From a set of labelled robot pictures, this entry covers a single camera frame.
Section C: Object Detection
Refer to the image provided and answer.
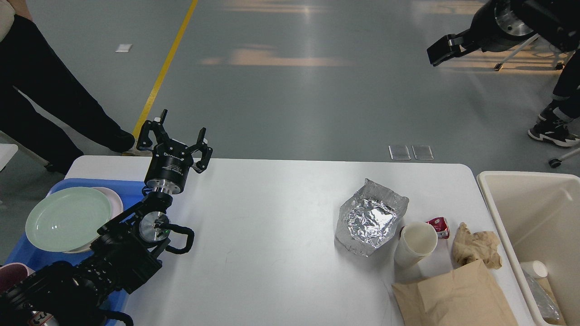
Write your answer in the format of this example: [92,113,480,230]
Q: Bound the pink mug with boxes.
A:
[0,262,34,294]

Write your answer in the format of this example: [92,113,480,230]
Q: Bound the foil bag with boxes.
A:
[335,179,410,257]

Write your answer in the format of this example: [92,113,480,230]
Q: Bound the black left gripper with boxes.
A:
[136,109,213,194]

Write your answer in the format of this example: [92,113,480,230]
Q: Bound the white chair frame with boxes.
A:
[493,34,575,72]

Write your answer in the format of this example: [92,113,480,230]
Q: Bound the small red wrapper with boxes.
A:
[426,217,451,239]

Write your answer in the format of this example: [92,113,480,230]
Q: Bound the white cup inside bin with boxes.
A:
[520,260,548,279]

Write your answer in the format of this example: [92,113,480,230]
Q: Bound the brown paper bag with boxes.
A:
[392,260,518,326]

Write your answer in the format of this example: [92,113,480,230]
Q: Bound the crumpled brown paper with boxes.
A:
[452,222,502,269]

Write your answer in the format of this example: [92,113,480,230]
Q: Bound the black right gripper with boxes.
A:
[427,0,536,67]

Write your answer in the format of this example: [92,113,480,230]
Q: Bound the metal floor socket plates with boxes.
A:
[389,145,435,161]

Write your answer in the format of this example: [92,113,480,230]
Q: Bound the seated person black sneakers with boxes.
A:
[527,50,580,148]

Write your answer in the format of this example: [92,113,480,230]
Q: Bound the light green plate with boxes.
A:
[25,187,111,252]

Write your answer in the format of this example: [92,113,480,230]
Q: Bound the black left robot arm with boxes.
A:
[1,110,213,326]

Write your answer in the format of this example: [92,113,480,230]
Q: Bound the white paper cup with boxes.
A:
[394,221,438,268]

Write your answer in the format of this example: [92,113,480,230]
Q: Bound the walking person in black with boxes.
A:
[0,0,138,175]

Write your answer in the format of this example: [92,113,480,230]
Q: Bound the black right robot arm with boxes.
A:
[427,0,579,67]

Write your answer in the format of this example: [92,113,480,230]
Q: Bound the white plastic bin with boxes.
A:
[477,171,580,326]

